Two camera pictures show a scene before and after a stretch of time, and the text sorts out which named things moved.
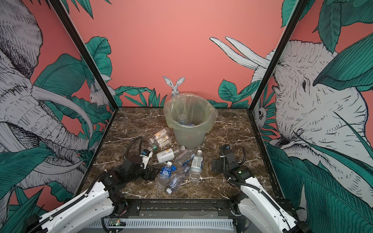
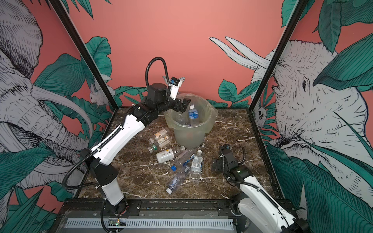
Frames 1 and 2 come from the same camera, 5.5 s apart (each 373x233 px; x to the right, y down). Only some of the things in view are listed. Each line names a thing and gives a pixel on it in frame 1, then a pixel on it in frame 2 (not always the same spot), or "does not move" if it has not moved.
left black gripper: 154,174 → 185,104
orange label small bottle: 160,134 does not move
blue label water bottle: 182,119 does not move
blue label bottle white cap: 162,181 → 193,116
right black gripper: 218,168 does not move
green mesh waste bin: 191,117 does not move
